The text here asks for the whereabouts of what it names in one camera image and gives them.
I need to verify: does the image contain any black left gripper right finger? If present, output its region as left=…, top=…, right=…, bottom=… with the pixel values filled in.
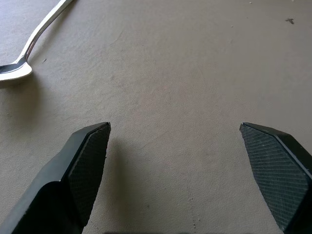
left=239, top=122, right=312, bottom=234

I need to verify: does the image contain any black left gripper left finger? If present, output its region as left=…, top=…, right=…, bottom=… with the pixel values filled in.
left=0, top=121, right=112, bottom=234

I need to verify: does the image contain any silver metal spoon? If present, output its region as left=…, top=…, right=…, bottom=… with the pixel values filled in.
left=0, top=0, right=74, bottom=83

